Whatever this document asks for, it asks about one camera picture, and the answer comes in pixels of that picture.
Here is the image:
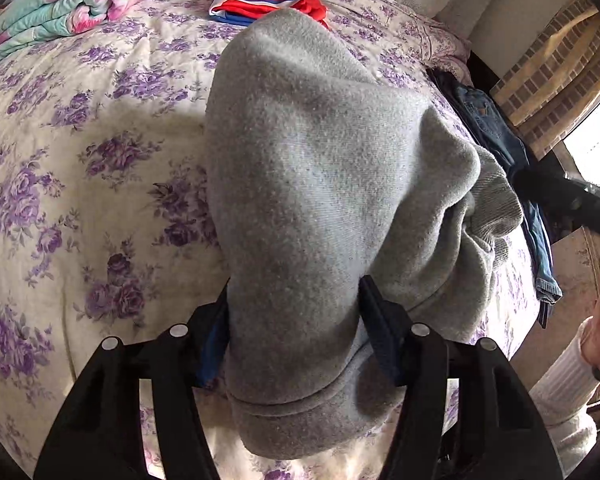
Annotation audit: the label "folded colourful floral blanket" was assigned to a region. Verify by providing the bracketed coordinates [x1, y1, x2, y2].
[0, 0, 187, 73]

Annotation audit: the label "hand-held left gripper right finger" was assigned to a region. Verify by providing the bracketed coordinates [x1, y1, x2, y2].
[358, 275, 564, 480]

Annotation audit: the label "grey fleece sweatshirt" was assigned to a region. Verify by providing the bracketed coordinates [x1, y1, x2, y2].
[202, 8, 525, 461]

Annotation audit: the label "red striped garment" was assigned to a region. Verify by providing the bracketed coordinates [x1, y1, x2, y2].
[209, 0, 332, 29]

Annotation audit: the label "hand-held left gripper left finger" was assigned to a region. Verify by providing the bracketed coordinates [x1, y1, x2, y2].
[34, 285, 231, 480]

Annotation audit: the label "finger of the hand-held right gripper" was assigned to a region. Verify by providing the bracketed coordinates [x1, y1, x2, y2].
[513, 167, 583, 223]

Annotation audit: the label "blue jeans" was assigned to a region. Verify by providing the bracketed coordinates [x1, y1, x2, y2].
[426, 69, 564, 330]

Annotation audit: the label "purple floral bed sheet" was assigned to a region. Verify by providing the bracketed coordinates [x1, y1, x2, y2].
[0, 0, 543, 480]

